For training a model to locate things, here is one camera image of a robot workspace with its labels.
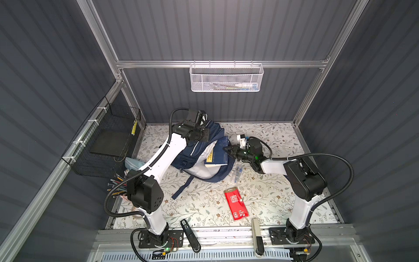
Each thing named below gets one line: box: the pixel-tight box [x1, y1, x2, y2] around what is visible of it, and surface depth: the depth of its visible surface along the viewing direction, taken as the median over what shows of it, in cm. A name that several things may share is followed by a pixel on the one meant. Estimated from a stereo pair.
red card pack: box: [223, 186, 249, 222], surface depth 86 cm
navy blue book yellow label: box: [204, 135, 229, 168], surface depth 90 cm
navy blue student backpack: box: [171, 121, 236, 200], surface depth 91 cm
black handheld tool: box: [180, 218, 202, 253], surface depth 76 cm
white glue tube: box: [234, 82, 258, 89], surface depth 91 cm
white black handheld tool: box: [251, 217, 265, 258], surface depth 71 cm
